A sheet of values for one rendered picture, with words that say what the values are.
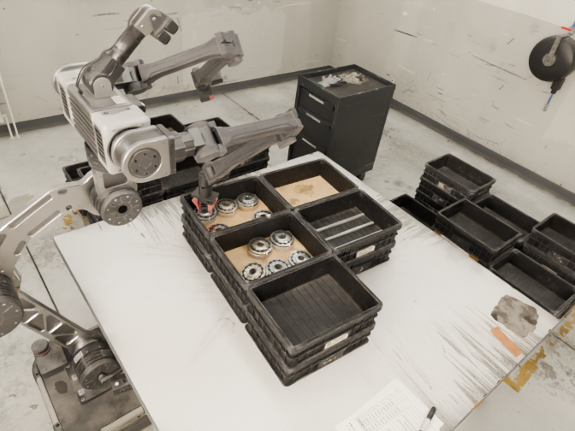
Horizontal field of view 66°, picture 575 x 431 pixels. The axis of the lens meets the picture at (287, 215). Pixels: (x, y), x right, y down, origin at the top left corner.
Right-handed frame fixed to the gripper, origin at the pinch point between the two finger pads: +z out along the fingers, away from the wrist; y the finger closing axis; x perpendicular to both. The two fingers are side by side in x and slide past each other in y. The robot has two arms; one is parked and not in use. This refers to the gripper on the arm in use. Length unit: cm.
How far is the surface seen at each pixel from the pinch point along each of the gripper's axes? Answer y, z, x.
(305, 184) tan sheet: -36, 3, -46
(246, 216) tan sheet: -17.1, 3.6, -8.3
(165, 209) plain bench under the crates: 26.4, 17.7, -12.7
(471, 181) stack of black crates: -137, 34, -151
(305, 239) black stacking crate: -46.7, -1.7, 0.9
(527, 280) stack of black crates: -171, 45, -73
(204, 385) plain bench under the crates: -31, 17, 67
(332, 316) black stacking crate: -66, 3, 33
